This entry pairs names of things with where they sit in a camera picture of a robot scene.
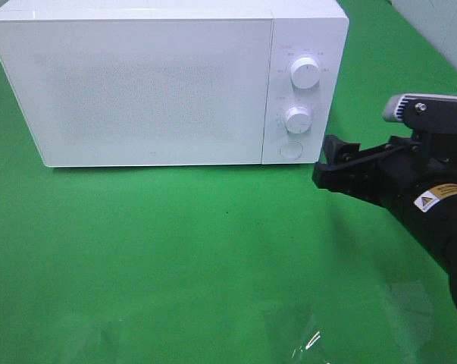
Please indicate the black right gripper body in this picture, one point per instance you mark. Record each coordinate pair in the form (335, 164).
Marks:
(419, 173)

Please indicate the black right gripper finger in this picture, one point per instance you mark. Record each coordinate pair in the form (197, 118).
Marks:
(363, 175)
(335, 149)

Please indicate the round door release button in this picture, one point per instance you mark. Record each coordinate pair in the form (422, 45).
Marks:
(291, 150)

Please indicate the white round knob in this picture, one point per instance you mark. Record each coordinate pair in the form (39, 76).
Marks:
(298, 120)
(305, 72)

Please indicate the white microwave door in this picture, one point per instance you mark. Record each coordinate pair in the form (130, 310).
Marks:
(140, 92)

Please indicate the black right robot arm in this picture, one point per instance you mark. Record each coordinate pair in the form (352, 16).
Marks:
(436, 232)

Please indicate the white microwave oven body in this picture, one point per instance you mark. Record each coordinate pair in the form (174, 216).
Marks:
(299, 28)

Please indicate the clear plastic film piece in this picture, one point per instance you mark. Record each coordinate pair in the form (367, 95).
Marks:
(309, 350)

